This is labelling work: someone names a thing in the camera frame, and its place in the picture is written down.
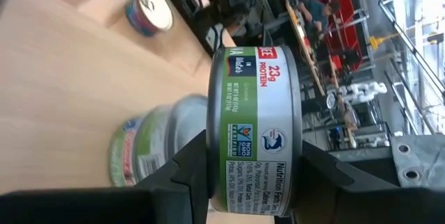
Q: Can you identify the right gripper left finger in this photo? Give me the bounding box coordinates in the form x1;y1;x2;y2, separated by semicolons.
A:
0;129;212;224

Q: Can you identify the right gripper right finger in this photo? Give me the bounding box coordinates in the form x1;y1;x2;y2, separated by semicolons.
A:
294;139;445;224

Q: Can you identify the wooden workbench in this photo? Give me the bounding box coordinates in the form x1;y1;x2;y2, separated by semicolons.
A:
284;0;359;148

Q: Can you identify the yellow stand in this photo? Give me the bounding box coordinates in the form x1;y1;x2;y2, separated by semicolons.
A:
368;35;383;50

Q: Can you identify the red shelving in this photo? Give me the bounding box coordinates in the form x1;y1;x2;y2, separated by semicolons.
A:
290;0;364;72

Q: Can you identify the blue red salmon can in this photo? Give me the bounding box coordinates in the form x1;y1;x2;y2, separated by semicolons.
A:
124;0;175;38

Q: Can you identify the person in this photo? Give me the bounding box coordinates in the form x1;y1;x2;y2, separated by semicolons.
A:
282;0;341;44

